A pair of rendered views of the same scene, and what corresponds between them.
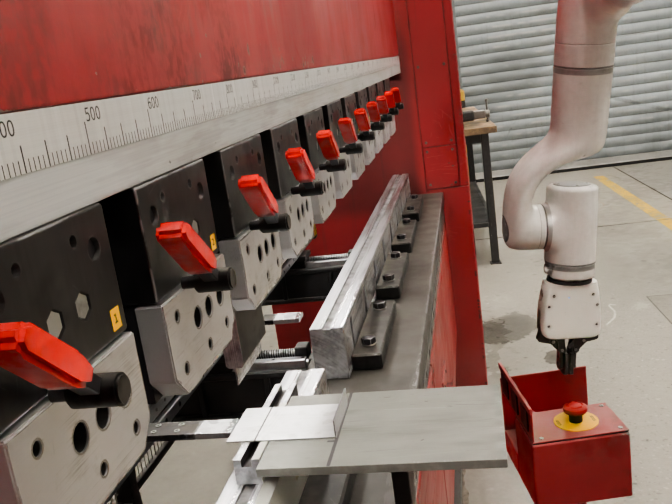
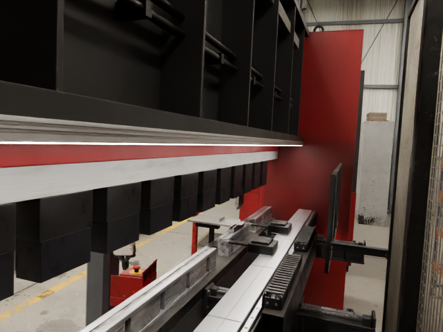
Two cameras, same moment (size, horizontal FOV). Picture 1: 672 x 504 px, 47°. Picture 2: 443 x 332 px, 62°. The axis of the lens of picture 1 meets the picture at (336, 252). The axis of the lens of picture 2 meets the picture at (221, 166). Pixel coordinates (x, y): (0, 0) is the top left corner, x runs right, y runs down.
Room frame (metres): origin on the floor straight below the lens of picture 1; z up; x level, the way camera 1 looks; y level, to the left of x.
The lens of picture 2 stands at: (2.88, 0.31, 1.47)
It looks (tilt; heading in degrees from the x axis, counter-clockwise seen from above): 4 degrees down; 189
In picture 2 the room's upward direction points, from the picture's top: 3 degrees clockwise
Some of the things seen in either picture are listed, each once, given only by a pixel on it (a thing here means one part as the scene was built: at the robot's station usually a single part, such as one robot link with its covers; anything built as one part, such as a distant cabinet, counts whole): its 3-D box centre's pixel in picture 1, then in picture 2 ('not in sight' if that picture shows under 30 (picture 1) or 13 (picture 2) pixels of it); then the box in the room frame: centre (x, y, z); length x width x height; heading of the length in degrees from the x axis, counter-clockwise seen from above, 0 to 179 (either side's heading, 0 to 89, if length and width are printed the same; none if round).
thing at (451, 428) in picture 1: (386, 427); (213, 220); (0.81, -0.03, 1.00); 0.26 x 0.18 x 0.01; 79
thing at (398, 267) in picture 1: (393, 274); not in sight; (1.81, -0.13, 0.89); 0.30 x 0.05 x 0.03; 169
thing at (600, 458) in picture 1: (562, 425); (134, 281); (1.21, -0.35, 0.75); 0.20 x 0.16 x 0.18; 0
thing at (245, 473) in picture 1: (269, 429); (236, 226); (0.87, 0.11, 0.99); 0.20 x 0.03 x 0.03; 169
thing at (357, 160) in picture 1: (336, 137); (178, 194); (1.60, -0.03, 1.26); 0.15 x 0.09 x 0.17; 169
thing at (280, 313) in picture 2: not in sight; (297, 274); (1.41, 0.42, 0.94); 1.02 x 0.06 x 0.12; 169
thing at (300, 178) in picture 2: not in sight; (295, 182); (-0.09, 0.47, 1.15); 0.85 x 0.25 x 2.30; 79
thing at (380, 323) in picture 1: (376, 332); not in sight; (1.42, -0.06, 0.89); 0.30 x 0.05 x 0.03; 169
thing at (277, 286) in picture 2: not in sight; (285, 276); (1.67, 0.36, 1.02); 0.44 x 0.06 x 0.04; 169
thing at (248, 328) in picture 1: (243, 328); (239, 200); (0.84, 0.12, 1.13); 0.10 x 0.02 x 0.10; 169
